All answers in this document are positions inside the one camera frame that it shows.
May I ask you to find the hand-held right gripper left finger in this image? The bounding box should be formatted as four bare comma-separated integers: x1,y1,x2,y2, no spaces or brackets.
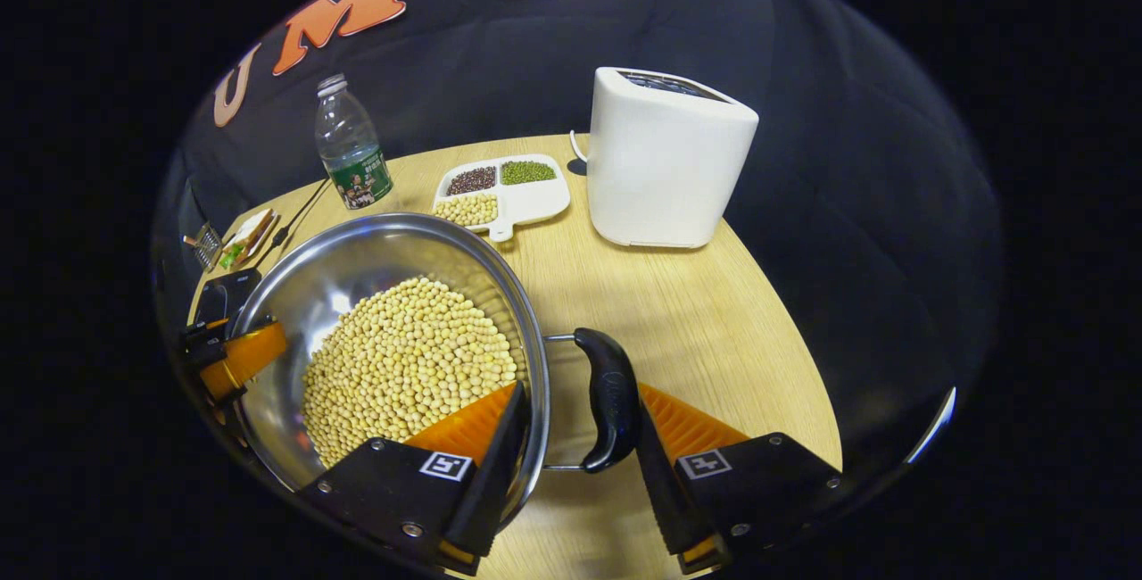
297,381,532,576

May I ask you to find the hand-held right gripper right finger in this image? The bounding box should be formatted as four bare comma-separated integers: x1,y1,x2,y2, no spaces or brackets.
635,382,844,574

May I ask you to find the black induction cooktop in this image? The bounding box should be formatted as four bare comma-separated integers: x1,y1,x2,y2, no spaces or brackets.
192,269,264,331

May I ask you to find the stainless steel pot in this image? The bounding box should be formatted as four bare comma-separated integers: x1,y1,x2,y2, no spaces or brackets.
228,212,641,527

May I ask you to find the small glass cup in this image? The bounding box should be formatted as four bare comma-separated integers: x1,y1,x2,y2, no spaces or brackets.
183,223,222,270

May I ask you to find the sandwich on plate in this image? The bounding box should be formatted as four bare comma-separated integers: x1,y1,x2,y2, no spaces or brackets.
219,208,279,270

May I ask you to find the pile of soybeans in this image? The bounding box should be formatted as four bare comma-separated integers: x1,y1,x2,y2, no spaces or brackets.
301,275,518,469

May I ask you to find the clear plastic water bottle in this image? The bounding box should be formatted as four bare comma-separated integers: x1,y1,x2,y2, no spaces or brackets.
314,73,394,211

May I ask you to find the white divided bean tray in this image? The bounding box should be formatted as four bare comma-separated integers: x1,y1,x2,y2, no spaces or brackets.
432,154,572,243

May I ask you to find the white toaster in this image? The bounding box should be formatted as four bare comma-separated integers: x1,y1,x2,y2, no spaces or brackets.
586,67,760,250

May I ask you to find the black cable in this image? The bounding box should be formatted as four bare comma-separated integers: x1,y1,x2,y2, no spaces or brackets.
268,178,331,264

